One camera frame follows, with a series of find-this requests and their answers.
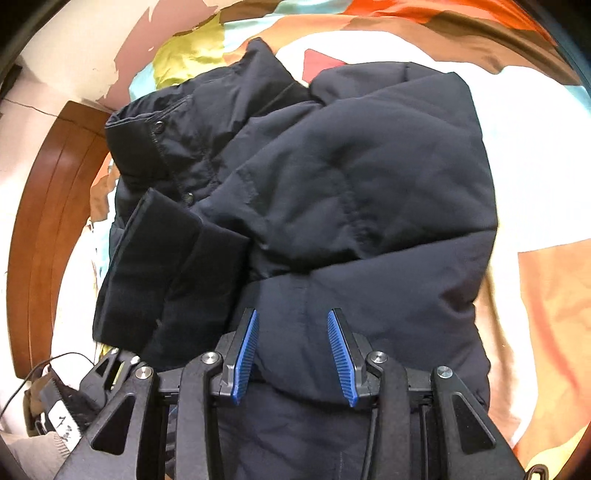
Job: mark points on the dark navy padded jacket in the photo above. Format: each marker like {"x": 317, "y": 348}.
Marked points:
{"x": 368, "y": 190}

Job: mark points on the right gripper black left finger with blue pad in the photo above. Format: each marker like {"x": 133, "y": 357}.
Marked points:
{"x": 127, "y": 438}

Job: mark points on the colourful patchwork bed sheet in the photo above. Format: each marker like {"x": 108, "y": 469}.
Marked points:
{"x": 533, "y": 309}

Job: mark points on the brown wooden headboard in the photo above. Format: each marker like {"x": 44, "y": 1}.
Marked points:
{"x": 54, "y": 208}

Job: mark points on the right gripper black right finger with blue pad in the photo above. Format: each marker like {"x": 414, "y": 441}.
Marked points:
{"x": 423, "y": 424}

